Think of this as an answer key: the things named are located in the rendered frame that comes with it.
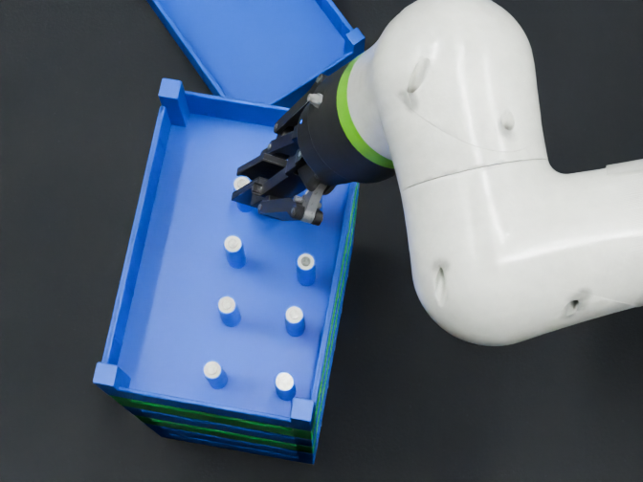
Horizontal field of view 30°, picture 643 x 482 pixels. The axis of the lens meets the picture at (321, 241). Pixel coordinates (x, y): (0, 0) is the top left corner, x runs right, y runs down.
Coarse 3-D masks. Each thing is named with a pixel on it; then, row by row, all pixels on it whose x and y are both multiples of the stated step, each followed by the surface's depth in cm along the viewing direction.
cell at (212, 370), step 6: (204, 366) 109; (210, 366) 109; (216, 366) 109; (204, 372) 109; (210, 372) 109; (216, 372) 109; (222, 372) 110; (210, 378) 109; (216, 378) 109; (222, 378) 111; (210, 384) 114; (216, 384) 112; (222, 384) 114
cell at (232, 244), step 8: (224, 240) 112; (232, 240) 112; (240, 240) 112; (224, 248) 112; (232, 248) 112; (240, 248) 112; (232, 256) 114; (240, 256) 114; (232, 264) 117; (240, 264) 117
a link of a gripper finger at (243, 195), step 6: (258, 180) 108; (264, 180) 108; (246, 186) 110; (234, 192) 113; (240, 192) 112; (246, 192) 111; (234, 198) 113; (240, 198) 113; (246, 198) 112; (246, 204) 114
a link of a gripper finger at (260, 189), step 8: (288, 160) 101; (296, 160) 99; (288, 168) 101; (296, 168) 100; (280, 176) 103; (288, 176) 102; (296, 176) 101; (256, 184) 107; (264, 184) 107; (272, 184) 105; (280, 184) 104; (288, 184) 103; (296, 184) 103; (256, 192) 107; (264, 192) 106; (272, 192) 106; (280, 192) 106; (288, 192) 105; (296, 192) 105
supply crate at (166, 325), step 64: (192, 128) 122; (256, 128) 122; (192, 192) 120; (128, 256) 113; (192, 256) 119; (256, 256) 119; (320, 256) 119; (128, 320) 117; (192, 320) 117; (256, 320) 117; (320, 320) 117; (128, 384) 115; (192, 384) 115; (256, 384) 115; (320, 384) 115
